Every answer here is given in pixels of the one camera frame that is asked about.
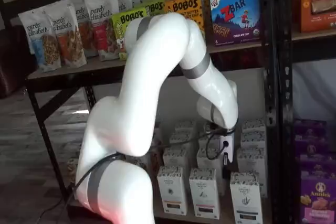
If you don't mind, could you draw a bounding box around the white box green strip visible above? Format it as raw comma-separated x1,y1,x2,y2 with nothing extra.
229,172,264,224

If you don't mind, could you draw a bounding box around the orange cracker box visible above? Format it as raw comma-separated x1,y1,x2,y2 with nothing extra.
298,0,336,34

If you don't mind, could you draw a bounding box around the green Bobo's box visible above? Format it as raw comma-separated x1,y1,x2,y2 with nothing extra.
143,0,179,17
112,7,148,61

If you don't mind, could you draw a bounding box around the blue Zbar box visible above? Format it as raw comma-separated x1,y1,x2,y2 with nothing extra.
209,0,263,47

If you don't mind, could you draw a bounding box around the orange Purely Elizabeth granola bag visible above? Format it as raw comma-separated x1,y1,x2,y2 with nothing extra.
48,0,88,68

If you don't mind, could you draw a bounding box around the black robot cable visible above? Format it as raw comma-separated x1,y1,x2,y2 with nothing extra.
65,126,238,209

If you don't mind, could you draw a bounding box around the red Purely Elizabeth granola bag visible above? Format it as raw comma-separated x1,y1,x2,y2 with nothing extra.
84,0,121,61

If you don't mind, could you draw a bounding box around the brown Purely Elizabeth granola bag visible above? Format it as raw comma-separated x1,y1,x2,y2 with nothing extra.
70,0,98,58

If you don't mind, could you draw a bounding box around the white box pink strip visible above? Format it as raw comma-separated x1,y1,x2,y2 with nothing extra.
188,167,221,220

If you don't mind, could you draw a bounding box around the white patterned tea box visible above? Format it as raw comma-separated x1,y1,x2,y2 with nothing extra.
236,147,266,198
196,147,224,196
240,131,266,150
175,120,197,135
198,134,221,151
163,147,190,169
241,119,266,133
170,132,196,150

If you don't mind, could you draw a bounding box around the brown wooden shelf board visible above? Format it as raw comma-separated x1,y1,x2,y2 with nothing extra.
291,28,336,41
26,39,265,80
68,197,268,224

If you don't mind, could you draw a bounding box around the purple Annie's box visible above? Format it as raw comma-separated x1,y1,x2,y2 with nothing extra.
293,119,328,146
300,170,336,224
299,140,336,175

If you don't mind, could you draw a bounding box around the blue Purely Elizabeth granola bag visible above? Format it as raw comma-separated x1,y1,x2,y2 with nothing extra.
18,7,62,73

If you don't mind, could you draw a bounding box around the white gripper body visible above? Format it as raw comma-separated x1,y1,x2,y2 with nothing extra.
219,131,235,164

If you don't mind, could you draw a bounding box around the yellow snack box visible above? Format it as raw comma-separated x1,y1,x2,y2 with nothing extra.
66,156,79,184

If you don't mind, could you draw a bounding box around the white box orange strip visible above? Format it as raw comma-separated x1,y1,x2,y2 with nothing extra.
156,166,190,216

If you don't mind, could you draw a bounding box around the black metal shelf frame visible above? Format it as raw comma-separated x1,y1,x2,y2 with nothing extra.
275,0,336,224
0,0,279,224

